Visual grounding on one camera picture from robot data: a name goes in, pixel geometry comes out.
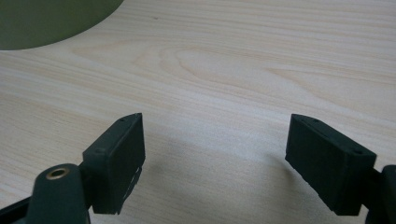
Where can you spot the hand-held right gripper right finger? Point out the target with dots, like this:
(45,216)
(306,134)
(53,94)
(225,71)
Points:
(330,168)

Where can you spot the green round trash bin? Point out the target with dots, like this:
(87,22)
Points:
(46,21)

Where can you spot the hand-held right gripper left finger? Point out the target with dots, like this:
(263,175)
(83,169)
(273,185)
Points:
(116,161)

